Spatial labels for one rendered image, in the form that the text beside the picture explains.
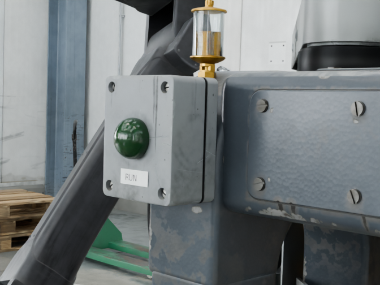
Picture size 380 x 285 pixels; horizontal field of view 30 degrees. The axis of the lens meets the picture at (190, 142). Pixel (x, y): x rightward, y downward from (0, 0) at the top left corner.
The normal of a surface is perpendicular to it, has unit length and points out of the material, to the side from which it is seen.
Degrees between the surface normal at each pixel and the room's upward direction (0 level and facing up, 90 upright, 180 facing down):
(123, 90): 90
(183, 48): 75
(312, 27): 90
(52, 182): 90
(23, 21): 90
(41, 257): 61
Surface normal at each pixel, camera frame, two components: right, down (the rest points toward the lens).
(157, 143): -0.71, 0.01
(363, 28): 0.04, 0.05
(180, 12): 0.53, -0.21
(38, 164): 0.70, 0.06
